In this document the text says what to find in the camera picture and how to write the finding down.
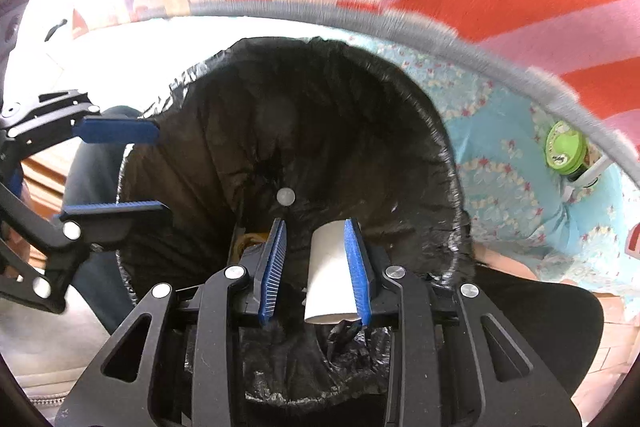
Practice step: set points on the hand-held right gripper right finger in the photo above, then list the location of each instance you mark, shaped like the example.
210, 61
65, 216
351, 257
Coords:
359, 272

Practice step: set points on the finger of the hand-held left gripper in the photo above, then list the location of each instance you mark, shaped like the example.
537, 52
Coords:
120, 219
117, 130

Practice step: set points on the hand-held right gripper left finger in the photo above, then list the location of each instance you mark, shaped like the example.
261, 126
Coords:
272, 272

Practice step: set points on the white paper cup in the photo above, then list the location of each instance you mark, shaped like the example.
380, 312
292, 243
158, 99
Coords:
327, 272

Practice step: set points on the trash bin with black bag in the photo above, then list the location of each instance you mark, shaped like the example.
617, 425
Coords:
300, 132

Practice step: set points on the person's leg in jeans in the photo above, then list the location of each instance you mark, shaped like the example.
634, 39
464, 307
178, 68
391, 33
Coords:
95, 187

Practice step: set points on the small grey round disc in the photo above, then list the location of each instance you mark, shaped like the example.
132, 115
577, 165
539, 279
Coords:
286, 196

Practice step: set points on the black seat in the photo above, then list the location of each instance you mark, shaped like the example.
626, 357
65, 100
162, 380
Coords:
540, 322

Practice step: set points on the green lidded jar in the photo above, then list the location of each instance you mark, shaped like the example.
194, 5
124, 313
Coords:
565, 149

